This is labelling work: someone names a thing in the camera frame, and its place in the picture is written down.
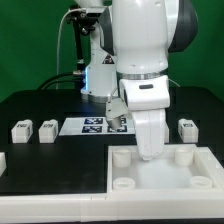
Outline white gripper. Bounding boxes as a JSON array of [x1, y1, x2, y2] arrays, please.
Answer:
[[119, 75, 170, 160]]

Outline white square tabletop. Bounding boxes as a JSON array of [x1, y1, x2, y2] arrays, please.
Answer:
[[107, 144, 224, 192]]

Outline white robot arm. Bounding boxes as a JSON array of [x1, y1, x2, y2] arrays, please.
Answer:
[[74, 0, 198, 160]]

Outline white sheet with markers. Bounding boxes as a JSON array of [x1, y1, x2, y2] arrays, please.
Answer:
[[59, 117, 135, 136]]

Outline white left fence block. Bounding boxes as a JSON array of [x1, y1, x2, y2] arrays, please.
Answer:
[[0, 152, 7, 177]]

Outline black camera stand pole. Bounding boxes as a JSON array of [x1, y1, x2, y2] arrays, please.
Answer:
[[73, 19, 85, 75]]

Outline black cables at base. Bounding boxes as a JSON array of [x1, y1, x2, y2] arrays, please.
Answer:
[[37, 71, 86, 91]]

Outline black camera on stand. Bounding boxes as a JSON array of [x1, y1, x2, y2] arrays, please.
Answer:
[[66, 6, 106, 21]]

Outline white front fence wall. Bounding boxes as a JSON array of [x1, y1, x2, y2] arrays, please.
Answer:
[[0, 189, 224, 224]]

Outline white cable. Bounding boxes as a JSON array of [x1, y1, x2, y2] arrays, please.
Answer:
[[55, 7, 86, 90]]

